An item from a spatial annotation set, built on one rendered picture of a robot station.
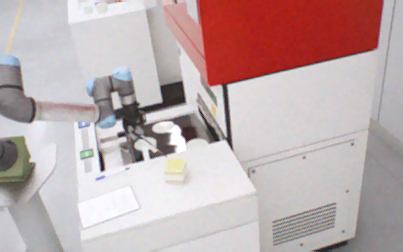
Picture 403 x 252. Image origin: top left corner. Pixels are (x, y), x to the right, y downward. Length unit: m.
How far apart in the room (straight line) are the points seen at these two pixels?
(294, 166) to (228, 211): 0.58
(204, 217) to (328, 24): 0.88
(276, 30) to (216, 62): 0.26
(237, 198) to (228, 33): 0.60
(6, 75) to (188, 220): 0.80
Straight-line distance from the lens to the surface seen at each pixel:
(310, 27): 1.71
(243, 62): 1.64
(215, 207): 1.50
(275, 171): 1.98
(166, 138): 1.96
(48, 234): 2.36
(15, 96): 1.58
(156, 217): 1.47
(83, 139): 1.99
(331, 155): 2.09
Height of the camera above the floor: 1.98
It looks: 33 degrees down
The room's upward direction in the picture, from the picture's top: 7 degrees counter-clockwise
